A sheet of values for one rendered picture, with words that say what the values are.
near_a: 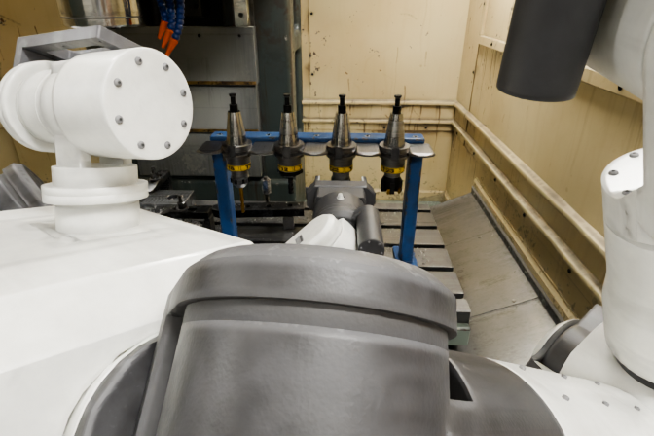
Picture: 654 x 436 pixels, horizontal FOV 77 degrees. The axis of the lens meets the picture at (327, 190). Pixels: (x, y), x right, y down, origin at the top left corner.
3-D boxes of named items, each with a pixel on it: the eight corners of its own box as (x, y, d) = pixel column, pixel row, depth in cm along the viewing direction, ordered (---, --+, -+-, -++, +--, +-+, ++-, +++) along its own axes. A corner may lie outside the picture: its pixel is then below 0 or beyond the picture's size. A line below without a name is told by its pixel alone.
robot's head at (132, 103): (109, 203, 23) (98, 36, 22) (5, 190, 27) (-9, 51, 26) (196, 189, 29) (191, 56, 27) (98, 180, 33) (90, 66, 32)
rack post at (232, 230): (238, 268, 102) (226, 154, 89) (216, 267, 102) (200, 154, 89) (246, 245, 111) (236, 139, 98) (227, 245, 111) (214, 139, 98)
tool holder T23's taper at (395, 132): (403, 141, 88) (406, 110, 85) (406, 148, 84) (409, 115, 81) (382, 140, 88) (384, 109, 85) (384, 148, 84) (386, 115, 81)
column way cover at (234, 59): (263, 178, 151) (252, 27, 129) (135, 176, 152) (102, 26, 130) (266, 173, 155) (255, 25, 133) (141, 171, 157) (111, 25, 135)
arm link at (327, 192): (377, 168, 72) (382, 199, 62) (374, 217, 77) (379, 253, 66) (305, 167, 73) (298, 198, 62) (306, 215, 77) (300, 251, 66)
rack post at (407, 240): (418, 272, 100) (432, 157, 87) (396, 272, 100) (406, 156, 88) (413, 249, 109) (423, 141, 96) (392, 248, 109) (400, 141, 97)
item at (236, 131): (250, 140, 89) (248, 109, 86) (242, 146, 85) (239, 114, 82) (231, 138, 90) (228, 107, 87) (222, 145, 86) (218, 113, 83)
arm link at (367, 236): (342, 268, 67) (341, 316, 57) (299, 222, 64) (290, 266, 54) (399, 231, 64) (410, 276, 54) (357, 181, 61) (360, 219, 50)
